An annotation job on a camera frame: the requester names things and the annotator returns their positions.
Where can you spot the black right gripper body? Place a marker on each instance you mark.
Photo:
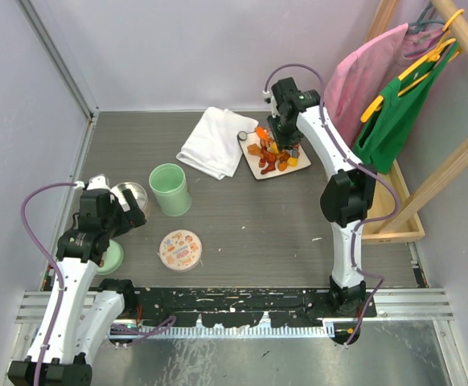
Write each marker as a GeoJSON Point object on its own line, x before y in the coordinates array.
{"type": "Point", "coordinates": [285, 130]}

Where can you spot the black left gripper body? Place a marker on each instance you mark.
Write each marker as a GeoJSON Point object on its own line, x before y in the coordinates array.
{"type": "Point", "coordinates": [117, 221]}

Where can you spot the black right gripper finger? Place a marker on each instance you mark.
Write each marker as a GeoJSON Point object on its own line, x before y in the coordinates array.
{"type": "Point", "coordinates": [294, 141]}
{"type": "Point", "coordinates": [272, 124]}

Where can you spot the tall green canister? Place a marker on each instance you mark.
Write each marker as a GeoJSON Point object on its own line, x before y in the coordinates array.
{"type": "Point", "coordinates": [169, 184]}

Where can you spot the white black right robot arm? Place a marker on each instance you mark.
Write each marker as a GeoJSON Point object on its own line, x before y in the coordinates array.
{"type": "Point", "coordinates": [348, 195]}

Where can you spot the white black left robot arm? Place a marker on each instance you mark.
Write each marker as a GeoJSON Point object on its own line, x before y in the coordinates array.
{"type": "Point", "coordinates": [67, 340]}

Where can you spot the orange food pieces pile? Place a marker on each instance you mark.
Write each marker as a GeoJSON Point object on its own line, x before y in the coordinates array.
{"type": "Point", "coordinates": [265, 158]}

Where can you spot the white square plate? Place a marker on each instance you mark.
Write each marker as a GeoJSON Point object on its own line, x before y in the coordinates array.
{"type": "Point", "coordinates": [302, 163]}

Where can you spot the green canister lid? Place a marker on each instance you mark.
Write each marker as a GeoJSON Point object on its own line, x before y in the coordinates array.
{"type": "Point", "coordinates": [111, 259]}

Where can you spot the round bakery tin lid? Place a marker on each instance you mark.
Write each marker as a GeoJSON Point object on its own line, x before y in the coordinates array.
{"type": "Point", "coordinates": [180, 250]}

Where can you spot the pink shirt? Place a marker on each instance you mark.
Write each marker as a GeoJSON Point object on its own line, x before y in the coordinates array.
{"type": "Point", "coordinates": [360, 77]}

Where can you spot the white folded cloth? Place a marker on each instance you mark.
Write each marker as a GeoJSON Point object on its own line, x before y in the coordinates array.
{"type": "Point", "coordinates": [212, 146]}

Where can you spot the green shirt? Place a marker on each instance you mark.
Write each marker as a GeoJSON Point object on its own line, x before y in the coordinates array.
{"type": "Point", "coordinates": [384, 135]}

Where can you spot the wooden clothes rack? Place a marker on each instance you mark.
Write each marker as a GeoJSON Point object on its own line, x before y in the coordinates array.
{"type": "Point", "coordinates": [431, 174]}

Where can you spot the grey hanger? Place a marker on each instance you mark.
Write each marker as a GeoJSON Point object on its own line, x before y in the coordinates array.
{"type": "Point", "coordinates": [421, 28]}

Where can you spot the yellow hanger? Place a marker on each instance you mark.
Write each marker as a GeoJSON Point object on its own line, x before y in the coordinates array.
{"type": "Point", "coordinates": [429, 57]}

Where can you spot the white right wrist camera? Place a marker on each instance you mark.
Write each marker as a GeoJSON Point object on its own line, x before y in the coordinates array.
{"type": "Point", "coordinates": [269, 99]}

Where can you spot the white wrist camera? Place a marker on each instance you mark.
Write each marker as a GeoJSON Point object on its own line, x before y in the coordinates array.
{"type": "Point", "coordinates": [269, 99]}
{"type": "Point", "coordinates": [98, 182]}

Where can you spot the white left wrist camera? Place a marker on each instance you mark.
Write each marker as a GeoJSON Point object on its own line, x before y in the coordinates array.
{"type": "Point", "coordinates": [98, 182]}

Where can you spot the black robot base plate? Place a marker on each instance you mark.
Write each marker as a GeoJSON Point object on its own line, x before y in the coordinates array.
{"type": "Point", "coordinates": [233, 307]}

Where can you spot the aluminium rail frame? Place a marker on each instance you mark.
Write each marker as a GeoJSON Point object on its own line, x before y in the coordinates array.
{"type": "Point", "coordinates": [387, 305]}

